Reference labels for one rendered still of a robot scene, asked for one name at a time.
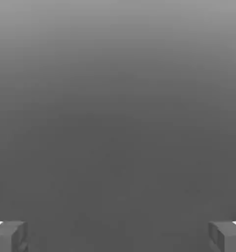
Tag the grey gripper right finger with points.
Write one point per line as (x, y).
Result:
(228, 236)

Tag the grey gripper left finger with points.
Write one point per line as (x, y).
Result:
(7, 236)

